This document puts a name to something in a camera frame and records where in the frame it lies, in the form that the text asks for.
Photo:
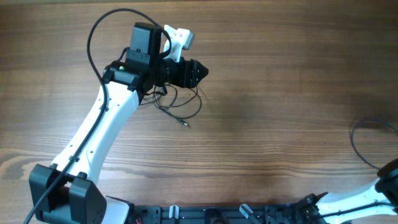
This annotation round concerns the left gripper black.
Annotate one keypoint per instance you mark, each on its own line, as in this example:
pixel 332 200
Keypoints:
pixel 187 73

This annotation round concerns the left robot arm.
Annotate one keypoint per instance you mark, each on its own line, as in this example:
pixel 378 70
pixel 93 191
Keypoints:
pixel 66 191

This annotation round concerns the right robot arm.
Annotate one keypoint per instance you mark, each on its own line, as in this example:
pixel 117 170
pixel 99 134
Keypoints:
pixel 376 198

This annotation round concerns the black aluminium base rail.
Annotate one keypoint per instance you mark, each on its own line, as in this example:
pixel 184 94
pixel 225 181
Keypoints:
pixel 153 214

